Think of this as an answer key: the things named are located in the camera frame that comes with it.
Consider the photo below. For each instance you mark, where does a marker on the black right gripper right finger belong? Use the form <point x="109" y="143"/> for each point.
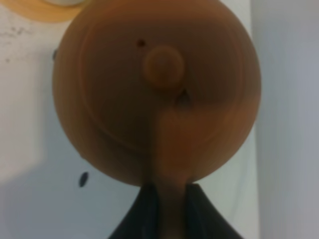
<point x="202" y="220"/>

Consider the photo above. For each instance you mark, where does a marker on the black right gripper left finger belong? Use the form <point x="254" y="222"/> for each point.
<point x="142" y="221"/>

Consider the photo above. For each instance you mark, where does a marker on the near orange round coaster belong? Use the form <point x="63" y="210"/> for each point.
<point x="44" y="11"/>

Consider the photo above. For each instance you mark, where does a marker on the brown clay teapot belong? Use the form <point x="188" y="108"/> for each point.
<point x="157" y="91"/>

